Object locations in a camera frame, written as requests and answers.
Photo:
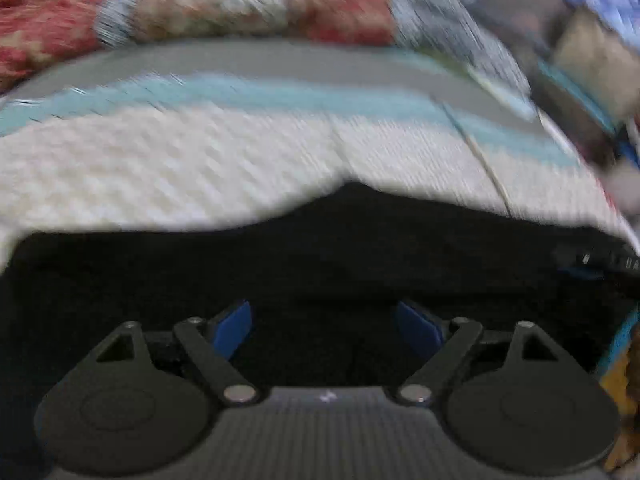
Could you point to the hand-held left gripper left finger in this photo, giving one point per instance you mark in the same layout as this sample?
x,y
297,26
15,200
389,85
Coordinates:
x,y
232,327

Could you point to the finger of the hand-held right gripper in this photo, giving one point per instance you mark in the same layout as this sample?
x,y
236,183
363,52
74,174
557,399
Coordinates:
x,y
600,260

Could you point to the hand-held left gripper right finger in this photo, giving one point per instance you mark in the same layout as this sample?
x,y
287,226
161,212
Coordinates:
x,y
417,325

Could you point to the black pants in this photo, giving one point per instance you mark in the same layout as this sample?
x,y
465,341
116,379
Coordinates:
x,y
320,260

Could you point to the patterned bed sheet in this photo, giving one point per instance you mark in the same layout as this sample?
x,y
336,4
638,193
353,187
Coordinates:
x,y
200,150

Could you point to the red floral patchwork quilt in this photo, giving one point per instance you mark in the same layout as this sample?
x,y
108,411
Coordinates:
x,y
200,5

